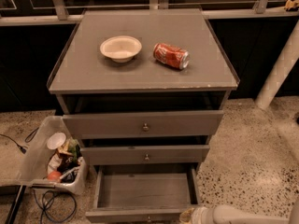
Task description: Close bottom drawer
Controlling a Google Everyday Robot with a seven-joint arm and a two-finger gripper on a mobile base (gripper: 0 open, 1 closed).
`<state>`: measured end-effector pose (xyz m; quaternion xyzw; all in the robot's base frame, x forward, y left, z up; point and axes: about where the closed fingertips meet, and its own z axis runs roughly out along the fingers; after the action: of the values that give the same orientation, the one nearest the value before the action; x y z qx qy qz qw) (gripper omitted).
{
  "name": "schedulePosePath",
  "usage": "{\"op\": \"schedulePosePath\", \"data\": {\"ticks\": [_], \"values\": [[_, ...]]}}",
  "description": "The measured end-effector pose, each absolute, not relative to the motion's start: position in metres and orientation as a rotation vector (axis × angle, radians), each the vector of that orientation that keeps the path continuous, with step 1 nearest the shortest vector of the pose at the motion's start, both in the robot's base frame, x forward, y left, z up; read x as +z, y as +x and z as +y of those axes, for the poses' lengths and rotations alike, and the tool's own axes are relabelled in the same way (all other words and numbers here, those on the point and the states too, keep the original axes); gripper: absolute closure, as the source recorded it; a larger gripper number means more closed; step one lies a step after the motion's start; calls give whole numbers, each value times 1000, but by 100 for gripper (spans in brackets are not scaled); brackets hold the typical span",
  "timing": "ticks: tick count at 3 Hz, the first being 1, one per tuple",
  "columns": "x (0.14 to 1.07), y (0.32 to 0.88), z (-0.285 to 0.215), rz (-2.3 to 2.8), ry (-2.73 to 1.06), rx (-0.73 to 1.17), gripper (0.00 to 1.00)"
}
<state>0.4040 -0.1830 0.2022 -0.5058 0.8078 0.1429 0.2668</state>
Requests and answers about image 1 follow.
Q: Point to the grey drawer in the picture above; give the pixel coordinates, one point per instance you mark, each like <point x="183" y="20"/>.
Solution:
<point x="143" y="124"/>
<point x="148" y="193"/>
<point x="144" y="154"/>

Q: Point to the black bar on floor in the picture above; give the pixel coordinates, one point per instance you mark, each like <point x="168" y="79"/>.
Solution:
<point x="14" y="208"/>

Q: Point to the grey drawer cabinet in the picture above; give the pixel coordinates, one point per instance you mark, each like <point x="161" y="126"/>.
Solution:
<point x="86" y="82"/>

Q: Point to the grey top drawer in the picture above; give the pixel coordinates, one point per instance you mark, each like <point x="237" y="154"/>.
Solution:
<point x="143" y="124"/>

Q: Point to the orange ball in bin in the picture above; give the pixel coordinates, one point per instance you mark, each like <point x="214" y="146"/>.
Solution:
<point x="54" y="176"/>

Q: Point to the white bowl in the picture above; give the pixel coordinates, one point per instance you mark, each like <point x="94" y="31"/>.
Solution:
<point x="121" y="49"/>

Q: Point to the red soda can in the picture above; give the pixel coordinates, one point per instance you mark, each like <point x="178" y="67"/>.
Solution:
<point x="171" y="55"/>

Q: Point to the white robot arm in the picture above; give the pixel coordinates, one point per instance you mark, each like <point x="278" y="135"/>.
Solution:
<point x="226" y="214"/>

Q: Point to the grey bottom drawer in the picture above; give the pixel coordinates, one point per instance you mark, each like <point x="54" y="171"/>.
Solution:
<point x="148" y="193"/>

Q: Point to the yellow object on ledge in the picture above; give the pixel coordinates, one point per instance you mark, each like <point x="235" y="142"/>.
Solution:
<point x="291" y="4"/>

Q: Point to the white diagonal pole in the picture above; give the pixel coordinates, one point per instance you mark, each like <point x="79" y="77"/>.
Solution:
<point x="282" y="67"/>

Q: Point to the grey middle drawer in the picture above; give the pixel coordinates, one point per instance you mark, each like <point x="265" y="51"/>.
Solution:
<point x="144" y="154"/>

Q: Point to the white cup in bin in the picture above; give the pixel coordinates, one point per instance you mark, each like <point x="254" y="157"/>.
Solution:
<point x="56" y="140"/>

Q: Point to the metal railing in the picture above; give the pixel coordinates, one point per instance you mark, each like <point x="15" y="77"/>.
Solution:
<point x="44" y="12"/>

